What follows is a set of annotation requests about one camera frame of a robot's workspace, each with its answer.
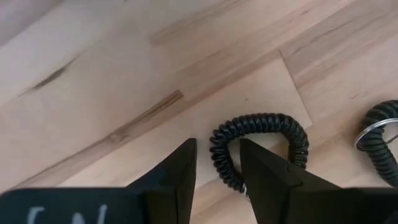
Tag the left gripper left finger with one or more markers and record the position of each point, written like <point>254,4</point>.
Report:
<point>174,180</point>

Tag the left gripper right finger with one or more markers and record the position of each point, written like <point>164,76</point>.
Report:
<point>273,186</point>

